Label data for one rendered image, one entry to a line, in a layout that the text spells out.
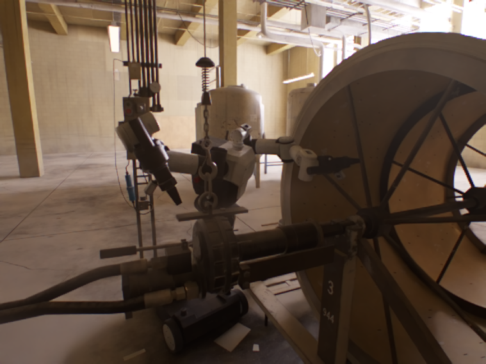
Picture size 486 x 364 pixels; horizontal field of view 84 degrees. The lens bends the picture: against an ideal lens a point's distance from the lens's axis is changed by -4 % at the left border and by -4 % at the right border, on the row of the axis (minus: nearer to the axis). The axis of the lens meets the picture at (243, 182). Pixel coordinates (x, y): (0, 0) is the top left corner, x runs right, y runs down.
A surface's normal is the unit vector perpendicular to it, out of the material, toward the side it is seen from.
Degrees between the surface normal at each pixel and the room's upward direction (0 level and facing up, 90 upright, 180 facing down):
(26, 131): 90
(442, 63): 90
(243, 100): 90
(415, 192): 79
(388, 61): 90
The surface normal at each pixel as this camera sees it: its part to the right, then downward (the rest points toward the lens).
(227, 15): 0.40, 0.18
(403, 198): 0.39, -0.05
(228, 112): -0.05, 0.19
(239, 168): 0.44, 0.37
